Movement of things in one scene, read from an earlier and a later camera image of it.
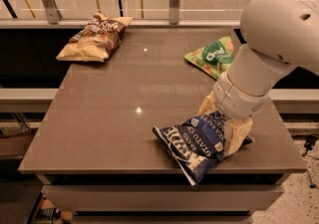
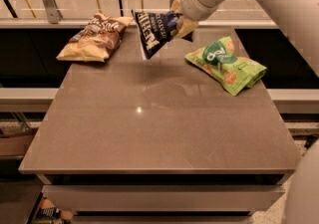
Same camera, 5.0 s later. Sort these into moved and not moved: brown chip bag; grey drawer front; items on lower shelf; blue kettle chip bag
Moved: blue kettle chip bag
Not moved: brown chip bag; items on lower shelf; grey drawer front
